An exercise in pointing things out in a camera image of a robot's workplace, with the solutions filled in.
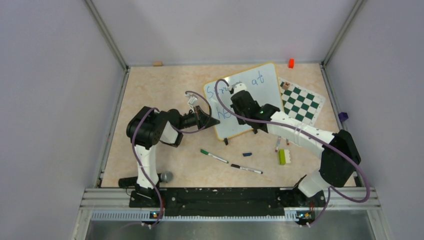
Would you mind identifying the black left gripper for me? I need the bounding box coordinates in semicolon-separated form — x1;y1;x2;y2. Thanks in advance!
177;105;220;131

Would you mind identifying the yellow framed whiteboard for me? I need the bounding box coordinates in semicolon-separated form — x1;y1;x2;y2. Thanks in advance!
203;62;284;141

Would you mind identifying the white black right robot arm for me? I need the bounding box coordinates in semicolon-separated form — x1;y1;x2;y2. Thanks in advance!
230;90;361;206

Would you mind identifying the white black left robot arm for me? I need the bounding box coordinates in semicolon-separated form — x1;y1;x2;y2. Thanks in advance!
118;105;220;207

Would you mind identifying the green capped marker pen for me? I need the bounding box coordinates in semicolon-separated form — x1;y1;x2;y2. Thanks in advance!
200;149;230;164

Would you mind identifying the brown white chess piece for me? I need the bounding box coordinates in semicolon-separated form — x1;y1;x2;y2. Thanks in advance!
280;82;291;91

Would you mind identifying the black capped marker pen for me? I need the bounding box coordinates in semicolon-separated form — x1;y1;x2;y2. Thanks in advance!
230;164;263;175

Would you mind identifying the purple capped marker pen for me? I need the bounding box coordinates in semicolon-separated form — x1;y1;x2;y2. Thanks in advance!
274;136;282;153

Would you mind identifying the green white chess mat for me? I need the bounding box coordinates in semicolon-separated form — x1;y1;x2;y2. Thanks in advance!
278;77;326;126

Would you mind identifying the orange red small block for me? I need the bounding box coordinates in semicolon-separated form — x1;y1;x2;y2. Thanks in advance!
288;58;295;69

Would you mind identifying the green white toy brick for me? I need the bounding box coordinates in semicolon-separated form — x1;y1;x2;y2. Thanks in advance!
278;149;291;166

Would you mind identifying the small wooden block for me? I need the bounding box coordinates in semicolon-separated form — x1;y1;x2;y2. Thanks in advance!
152;61;163;67

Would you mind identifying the purple small object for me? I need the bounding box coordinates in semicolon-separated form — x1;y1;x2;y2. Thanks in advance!
338;112;349;123

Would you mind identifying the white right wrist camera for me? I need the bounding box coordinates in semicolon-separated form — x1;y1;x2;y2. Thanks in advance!
227;82;247;95

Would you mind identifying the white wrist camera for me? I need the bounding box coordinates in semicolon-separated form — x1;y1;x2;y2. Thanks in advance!
185;93;198;107
227;82;247;95

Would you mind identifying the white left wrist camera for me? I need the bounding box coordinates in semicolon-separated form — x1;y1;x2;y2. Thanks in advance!
185;93;198;107

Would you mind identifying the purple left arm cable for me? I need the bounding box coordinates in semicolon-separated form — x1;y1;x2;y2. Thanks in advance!
131;91;212;229

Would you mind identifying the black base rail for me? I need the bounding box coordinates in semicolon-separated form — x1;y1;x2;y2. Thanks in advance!
129;187;325;217

